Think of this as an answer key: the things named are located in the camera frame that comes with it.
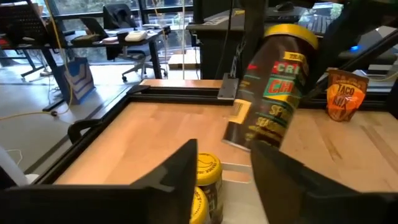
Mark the white plastic bin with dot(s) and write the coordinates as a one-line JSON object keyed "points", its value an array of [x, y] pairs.
{"points": [[242, 202]]}

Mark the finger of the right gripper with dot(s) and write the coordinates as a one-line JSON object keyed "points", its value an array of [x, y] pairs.
{"points": [[345, 37], [253, 31]]}

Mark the black computer mouse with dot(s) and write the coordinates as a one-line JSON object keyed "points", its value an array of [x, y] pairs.
{"points": [[285, 6]]}

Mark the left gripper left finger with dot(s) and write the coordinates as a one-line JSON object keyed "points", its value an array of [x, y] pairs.
{"points": [[140, 205]]}

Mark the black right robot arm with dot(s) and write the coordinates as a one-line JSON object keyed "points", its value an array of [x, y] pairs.
{"points": [[367, 43]]}

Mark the blue bag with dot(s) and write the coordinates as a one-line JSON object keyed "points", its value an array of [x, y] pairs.
{"points": [[79, 81]]}

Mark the office chair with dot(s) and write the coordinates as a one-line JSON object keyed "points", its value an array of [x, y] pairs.
{"points": [[119, 15]]}

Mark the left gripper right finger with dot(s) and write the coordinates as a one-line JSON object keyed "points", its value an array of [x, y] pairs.
{"points": [[295, 193]]}

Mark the black clamp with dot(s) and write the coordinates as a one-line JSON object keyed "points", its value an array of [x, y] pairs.
{"points": [[76, 127]]}

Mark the white and black pole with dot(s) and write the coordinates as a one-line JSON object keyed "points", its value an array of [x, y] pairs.
{"points": [[11, 169]]}

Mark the white desktop device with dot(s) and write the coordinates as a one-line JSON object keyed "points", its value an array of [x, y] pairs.
{"points": [[135, 36]]}

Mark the orange taco mix packet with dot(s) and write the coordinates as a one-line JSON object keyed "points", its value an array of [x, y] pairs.
{"points": [[346, 99]]}

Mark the computer keyboard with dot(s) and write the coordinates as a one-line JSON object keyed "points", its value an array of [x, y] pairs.
{"points": [[317, 23]]}

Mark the yellow-lid spice jar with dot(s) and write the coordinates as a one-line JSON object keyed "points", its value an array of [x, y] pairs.
{"points": [[199, 208], [273, 93], [209, 168]]}

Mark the silver mounting plate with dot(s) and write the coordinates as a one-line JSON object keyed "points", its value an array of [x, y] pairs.
{"points": [[228, 88]]}

